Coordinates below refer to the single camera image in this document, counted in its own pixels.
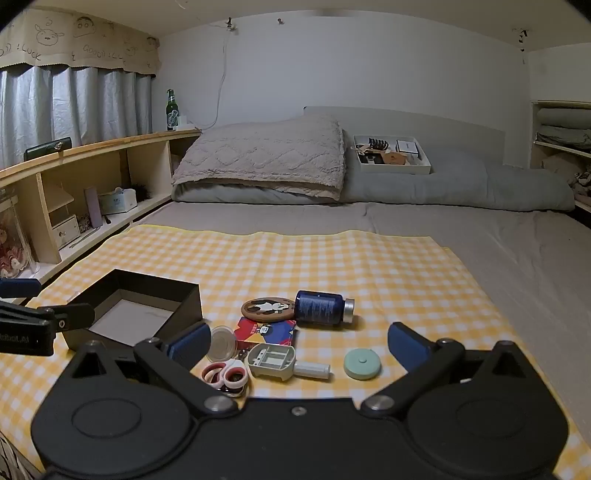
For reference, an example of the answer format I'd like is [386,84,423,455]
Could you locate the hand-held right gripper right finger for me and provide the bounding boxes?
[360,322,536,418]

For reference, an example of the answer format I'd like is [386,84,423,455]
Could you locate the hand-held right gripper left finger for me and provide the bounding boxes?
[65,320,238,416]

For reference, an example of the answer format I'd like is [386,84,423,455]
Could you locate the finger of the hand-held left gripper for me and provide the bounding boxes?
[0,278,42,296]
[0,300,96,333]

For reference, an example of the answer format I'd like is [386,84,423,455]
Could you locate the clear round lid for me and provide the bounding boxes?
[206,325,238,363]

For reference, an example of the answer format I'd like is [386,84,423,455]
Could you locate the black cardboard box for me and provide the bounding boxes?
[60,268,204,354]

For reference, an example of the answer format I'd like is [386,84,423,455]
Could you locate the mint round tape measure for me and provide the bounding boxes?
[344,348,382,381]

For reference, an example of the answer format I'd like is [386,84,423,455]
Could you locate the red and white scissors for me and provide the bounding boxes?
[201,359,250,398]

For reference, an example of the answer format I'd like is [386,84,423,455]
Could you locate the colourful card box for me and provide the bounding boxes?
[233,316,297,348]

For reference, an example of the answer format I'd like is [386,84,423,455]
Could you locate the round wooden panda coaster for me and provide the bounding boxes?
[241,296,297,320]

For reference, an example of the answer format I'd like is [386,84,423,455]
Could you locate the dark blue pill bottle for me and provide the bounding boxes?
[294,290,356,328]

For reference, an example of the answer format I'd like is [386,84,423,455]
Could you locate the doll in clear case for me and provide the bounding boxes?
[0,189,36,282]

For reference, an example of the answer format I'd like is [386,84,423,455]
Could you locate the small white drawer box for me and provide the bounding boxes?
[48,214,82,250]

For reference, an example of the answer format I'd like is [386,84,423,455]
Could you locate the purple box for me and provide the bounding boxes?
[84,187,103,229]

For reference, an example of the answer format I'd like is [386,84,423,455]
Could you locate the yellow checked mat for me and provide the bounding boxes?
[0,224,588,480]

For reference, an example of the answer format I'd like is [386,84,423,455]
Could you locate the white tissue box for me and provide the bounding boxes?
[98,187,138,214]

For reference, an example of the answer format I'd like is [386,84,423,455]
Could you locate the grey bed sheet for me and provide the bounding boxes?
[133,198,591,418]

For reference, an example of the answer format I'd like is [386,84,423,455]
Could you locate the dark green pouch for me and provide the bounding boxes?
[24,137,74,161]

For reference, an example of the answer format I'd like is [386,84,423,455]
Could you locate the grey rolled duvet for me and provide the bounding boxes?
[173,150,576,213]

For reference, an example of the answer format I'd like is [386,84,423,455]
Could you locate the wooden bedside shelf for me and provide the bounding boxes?
[0,128,202,283]

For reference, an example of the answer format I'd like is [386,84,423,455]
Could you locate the white tray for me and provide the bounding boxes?
[353,135,433,175]

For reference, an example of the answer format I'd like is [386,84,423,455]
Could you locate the grey curtain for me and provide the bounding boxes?
[0,64,153,170]

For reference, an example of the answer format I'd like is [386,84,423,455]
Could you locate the beige textured pillow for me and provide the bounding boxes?
[171,115,346,202]

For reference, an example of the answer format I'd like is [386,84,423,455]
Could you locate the green beer bottle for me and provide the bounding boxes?
[165,89,180,132]

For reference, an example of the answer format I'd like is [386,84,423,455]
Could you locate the grey headboard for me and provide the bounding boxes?
[303,106,505,168]

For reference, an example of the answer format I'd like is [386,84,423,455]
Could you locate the beige cartoon valance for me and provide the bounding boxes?
[0,6,163,75]

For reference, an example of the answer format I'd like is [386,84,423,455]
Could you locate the folded grey-green bedding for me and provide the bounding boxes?
[536,108,591,149]

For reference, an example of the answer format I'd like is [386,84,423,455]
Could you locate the white wall shelf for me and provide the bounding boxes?
[530,99,591,213]

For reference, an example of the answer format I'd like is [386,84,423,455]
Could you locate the white cable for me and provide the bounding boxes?
[196,27,232,130]

